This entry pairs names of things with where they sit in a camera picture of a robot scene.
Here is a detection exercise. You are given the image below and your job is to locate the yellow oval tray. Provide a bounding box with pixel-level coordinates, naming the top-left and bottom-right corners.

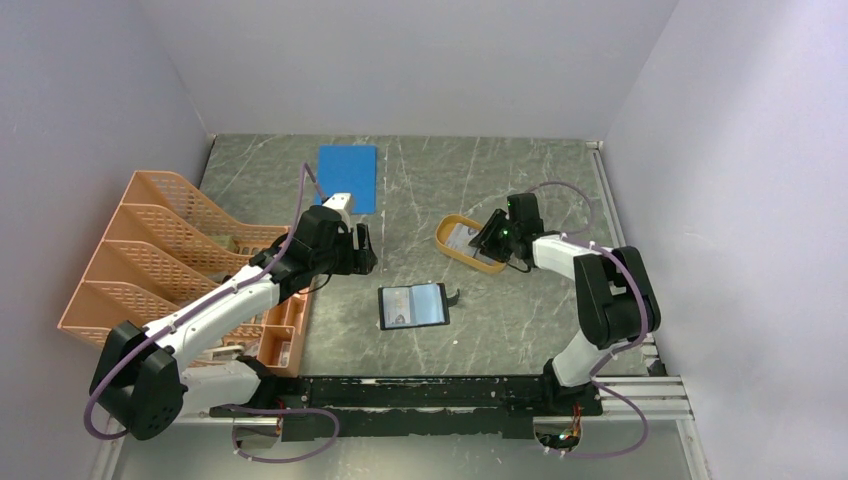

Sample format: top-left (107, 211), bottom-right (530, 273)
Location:
top-left (435, 214), bottom-right (506, 275)

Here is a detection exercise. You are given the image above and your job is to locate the black card holder wallet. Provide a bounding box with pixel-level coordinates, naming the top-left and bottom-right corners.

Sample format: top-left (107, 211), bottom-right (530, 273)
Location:
top-left (377, 283), bottom-right (461, 331)

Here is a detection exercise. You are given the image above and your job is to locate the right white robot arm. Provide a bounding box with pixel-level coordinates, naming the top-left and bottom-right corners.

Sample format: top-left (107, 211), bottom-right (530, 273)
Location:
top-left (469, 193), bottom-right (661, 414)

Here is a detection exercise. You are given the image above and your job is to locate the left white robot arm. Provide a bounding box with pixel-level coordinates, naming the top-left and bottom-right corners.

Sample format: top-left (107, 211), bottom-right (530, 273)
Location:
top-left (83, 205), bottom-right (378, 440)

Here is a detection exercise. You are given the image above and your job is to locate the silver VIP card stack left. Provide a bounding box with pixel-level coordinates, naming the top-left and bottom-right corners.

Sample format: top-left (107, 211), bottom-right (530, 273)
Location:
top-left (444, 223), bottom-right (479, 258)

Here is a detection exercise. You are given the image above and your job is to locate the blue flat mat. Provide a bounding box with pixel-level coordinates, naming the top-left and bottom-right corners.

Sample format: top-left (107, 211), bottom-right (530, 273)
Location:
top-left (316, 145), bottom-right (378, 215)

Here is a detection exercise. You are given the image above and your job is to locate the orange mesh file rack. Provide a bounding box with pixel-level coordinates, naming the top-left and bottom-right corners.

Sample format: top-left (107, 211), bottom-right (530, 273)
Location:
top-left (57, 171), bottom-right (287, 348)

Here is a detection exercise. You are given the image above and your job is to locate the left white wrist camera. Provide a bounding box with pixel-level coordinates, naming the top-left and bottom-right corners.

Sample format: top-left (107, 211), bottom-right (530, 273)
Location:
top-left (322, 192), bottom-right (355, 214)

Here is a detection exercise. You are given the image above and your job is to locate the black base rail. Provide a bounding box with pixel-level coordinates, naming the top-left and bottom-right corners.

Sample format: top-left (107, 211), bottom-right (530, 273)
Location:
top-left (211, 374), bottom-right (603, 441)

